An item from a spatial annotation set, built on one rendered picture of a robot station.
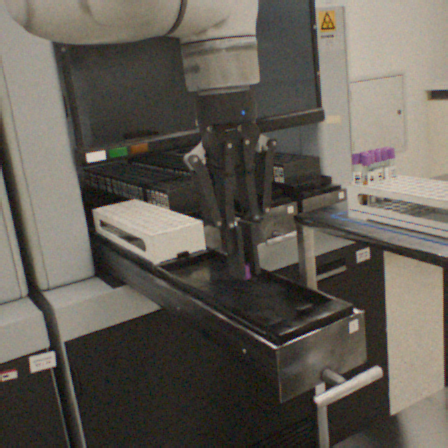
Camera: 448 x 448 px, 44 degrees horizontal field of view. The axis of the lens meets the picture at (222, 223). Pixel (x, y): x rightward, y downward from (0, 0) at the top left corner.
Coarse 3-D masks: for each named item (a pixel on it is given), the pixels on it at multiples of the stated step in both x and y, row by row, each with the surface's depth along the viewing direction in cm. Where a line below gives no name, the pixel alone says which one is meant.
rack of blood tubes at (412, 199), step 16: (400, 176) 104; (352, 192) 102; (368, 192) 98; (384, 192) 95; (400, 192) 92; (416, 192) 91; (432, 192) 90; (352, 208) 103; (368, 208) 99; (384, 208) 98; (400, 208) 97; (416, 208) 96; (432, 208) 99; (400, 224) 93; (432, 224) 87
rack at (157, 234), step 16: (96, 208) 115; (112, 208) 114; (128, 208) 112; (144, 208) 110; (160, 208) 109; (96, 224) 115; (112, 224) 106; (128, 224) 99; (144, 224) 98; (160, 224) 98; (176, 224) 95; (192, 224) 94; (128, 240) 109; (144, 240) 93; (160, 240) 91; (176, 240) 93; (192, 240) 95; (144, 256) 95; (160, 256) 92; (176, 256) 93
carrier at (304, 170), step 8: (296, 160) 135; (304, 160) 134; (312, 160) 135; (280, 168) 132; (288, 168) 132; (296, 168) 133; (304, 168) 135; (312, 168) 136; (280, 176) 133; (288, 176) 133; (296, 176) 134; (304, 176) 135; (312, 176) 136; (320, 176) 138; (288, 184) 133; (296, 184) 134
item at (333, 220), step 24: (312, 216) 107; (336, 216) 105; (312, 240) 110; (360, 240) 94; (384, 240) 89; (408, 240) 87; (432, 240) 86; (312, 264) 111; (432, 264) 82; (312, 408) 121; (408, 408) 134; (432, 408) 133; (360, 432) 127; (384, 432) 126; (408, 432) 125; (432, 432) 124
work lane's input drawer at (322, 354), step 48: (96, 240) 115; (144, 288) 94; (192, 288) 80; (240, 288) 81; (288, 288) 78; (240, 336) 68; (288, 336) 63; (336, 336) 66; (288, 384) 64; (336, 384) 64
